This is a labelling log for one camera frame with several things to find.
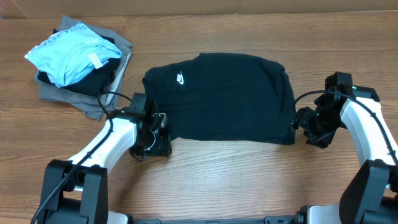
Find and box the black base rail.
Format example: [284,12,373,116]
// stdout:
[127,215,294,224]

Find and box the light blue folded shirt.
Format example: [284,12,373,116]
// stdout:
[25,22,122,88]

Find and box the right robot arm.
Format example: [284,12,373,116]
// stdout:
[292,84,397,223]

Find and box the black Nike t-shirt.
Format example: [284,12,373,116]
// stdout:
[142,53,295,145]

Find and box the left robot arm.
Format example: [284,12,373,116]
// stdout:
[31,108,172,223]

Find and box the grey folded shirt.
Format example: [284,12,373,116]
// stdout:
[35,24,132,120]

